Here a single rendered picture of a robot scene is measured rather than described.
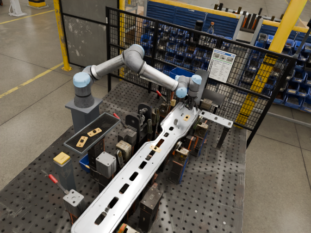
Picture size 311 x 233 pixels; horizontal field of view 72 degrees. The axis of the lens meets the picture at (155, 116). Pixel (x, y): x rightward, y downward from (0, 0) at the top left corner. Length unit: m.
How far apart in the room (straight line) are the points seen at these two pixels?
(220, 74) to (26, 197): 1.87
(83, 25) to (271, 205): 3.74
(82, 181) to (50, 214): 0.29
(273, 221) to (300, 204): 0.47
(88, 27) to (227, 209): 3.37
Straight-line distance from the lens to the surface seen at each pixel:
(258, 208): 2.79
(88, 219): 1.24
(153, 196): 1.26
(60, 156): 1.29
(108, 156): 1.32
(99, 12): 3.79
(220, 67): 2.15
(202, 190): 1.76
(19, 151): 3.08
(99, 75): 1.70
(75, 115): 1.76
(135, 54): 1.46
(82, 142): 1.33
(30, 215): 1.68
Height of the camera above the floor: 2.11
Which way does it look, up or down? 38 degrees down
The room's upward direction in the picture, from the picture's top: 8 degrees clockwise
